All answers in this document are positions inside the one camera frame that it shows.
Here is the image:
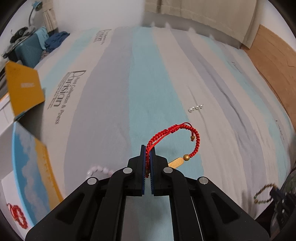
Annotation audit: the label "blue desk lamp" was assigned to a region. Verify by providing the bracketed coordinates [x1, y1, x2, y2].
[27, 0, 43, 29]

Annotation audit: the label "yellow cardboard lid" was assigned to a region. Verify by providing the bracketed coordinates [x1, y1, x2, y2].
[5, 61, 46, 122]

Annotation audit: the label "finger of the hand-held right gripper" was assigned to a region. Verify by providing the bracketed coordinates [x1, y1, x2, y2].
[269, 186, 288, 209]

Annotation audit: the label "white pearl string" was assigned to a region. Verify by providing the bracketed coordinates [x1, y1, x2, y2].
[188, 104, 204, 113]

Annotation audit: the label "white bead bracelet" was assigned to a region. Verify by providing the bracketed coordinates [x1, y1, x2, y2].
[86, 165, 114, 178]

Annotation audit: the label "brown bead bracelet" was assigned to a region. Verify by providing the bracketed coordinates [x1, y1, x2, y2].
[253, 183, 278, 205]

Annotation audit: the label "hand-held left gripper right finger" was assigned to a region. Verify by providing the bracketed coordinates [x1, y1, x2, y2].
[149, 152, 270, 241]

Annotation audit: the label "beige side curtain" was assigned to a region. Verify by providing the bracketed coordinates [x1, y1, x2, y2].
[42, 0, 60, 32]

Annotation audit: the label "black headphones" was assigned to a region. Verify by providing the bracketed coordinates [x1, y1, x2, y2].
[10, 26, 31, 44]

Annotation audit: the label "beige window curtain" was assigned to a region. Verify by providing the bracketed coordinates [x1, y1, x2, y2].
[143, 0, 261, 49]

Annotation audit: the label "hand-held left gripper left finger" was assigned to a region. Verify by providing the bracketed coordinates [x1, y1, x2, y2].
[25, 145, 148, 241]

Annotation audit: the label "light blue cloth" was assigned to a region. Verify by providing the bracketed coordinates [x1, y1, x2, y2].
[35, 26, 49, 50]

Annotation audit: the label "white cardboard box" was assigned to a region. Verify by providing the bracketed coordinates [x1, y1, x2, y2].
[0, 92, 18, 138]

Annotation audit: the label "blue suitcase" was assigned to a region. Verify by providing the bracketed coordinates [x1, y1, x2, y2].
[13, 33, 47, 69]

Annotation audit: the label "striped blanket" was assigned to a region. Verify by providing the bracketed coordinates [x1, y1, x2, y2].
[23, 25, 295, 223]

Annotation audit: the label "red cord bracelet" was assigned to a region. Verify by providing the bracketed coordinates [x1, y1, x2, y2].
[144, 122, 201, 179]
[6, 202, 29, 229]

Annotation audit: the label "dark blue clothes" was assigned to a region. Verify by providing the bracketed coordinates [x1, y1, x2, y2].
[44, 31, 70, 52]

